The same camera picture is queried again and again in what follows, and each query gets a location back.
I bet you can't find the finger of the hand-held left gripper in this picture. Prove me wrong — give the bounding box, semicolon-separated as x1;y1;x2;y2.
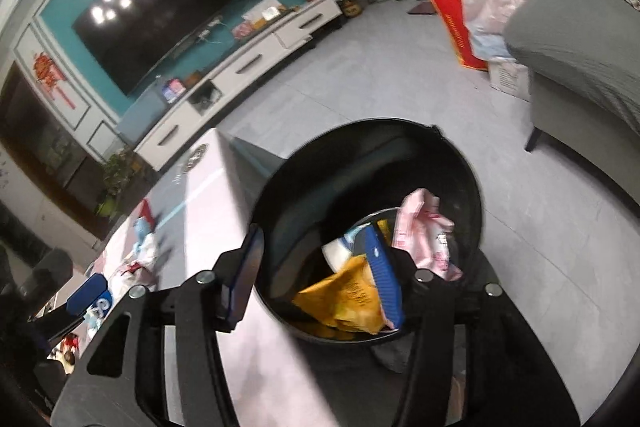
30;273;110;333

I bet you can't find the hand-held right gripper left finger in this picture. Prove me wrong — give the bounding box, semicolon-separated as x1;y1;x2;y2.
50;226;266;427

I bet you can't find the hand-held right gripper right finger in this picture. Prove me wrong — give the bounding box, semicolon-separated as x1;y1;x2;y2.
361;226;581;427

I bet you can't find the white blue printed wrapper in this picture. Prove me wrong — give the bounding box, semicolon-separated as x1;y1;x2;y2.
82;294;112;333

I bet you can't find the black round trash bin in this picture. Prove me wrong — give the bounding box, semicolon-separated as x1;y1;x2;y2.
248;118;485;345

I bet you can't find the yellow snack packet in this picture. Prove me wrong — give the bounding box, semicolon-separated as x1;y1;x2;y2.
292;254;388;335

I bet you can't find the white red wrapper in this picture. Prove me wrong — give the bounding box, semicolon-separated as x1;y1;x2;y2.
107;257;158;293

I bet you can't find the white blue tub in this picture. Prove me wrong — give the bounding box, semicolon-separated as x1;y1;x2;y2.
321;227;371;270

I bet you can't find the pink plastic wrapper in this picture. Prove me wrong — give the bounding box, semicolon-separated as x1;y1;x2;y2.
391;188;463;282

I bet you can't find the pink grey printed tablecloth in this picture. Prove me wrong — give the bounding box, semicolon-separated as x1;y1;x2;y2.
50;127;416;427

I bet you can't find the leafy floor plant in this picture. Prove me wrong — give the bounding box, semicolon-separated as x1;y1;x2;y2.
95;147;146;218

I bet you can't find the dark glass cabinet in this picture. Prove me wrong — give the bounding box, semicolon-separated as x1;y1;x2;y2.
0;62;108;218

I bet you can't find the grey-blue stool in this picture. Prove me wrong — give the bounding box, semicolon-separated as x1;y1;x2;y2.
116;88;171;148

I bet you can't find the white television cabinet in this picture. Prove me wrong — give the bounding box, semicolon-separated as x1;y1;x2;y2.
134;0;348;172

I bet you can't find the cardboard box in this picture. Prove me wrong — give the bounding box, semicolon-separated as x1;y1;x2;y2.
487;57;531;102

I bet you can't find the red shopping bag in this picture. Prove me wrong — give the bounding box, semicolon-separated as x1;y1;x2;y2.
430;0;488;72

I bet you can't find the grey sofa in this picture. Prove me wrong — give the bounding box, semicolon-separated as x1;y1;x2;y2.
502;0;640;152

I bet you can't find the white plastic bag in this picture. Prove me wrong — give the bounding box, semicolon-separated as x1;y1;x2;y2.
462;0;543;62

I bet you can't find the small lit display frame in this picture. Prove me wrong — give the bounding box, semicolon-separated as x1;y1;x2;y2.
161;78;187;104

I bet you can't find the red paper wall decoration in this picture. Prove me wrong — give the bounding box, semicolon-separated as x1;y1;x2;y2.
31;51;78;110

